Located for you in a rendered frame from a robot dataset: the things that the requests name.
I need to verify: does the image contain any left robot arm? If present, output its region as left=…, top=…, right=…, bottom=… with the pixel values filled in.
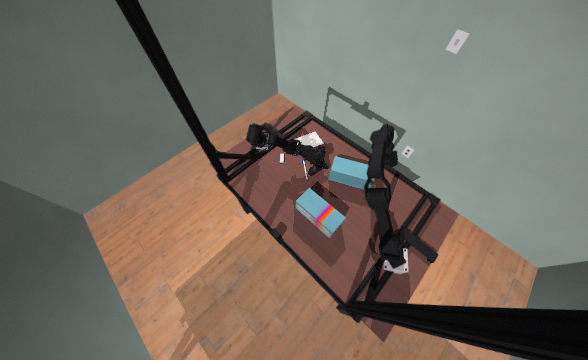
left=246, top=123, right=326, bottom=162

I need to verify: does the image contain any light blue rectangular sleeve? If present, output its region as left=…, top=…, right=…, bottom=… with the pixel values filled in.
left=328, top=156, right=369, bottom=190

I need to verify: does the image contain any light blue box with rainbow band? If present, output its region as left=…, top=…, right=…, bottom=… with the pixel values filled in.
left=296, top=189, right=346, bottom=238

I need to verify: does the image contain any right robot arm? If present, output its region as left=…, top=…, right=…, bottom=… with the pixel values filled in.
left=364, top=124, right=406, bottom=269

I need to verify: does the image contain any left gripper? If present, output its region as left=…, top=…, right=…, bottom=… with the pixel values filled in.
left=305, top=157, right=329, bottom=176

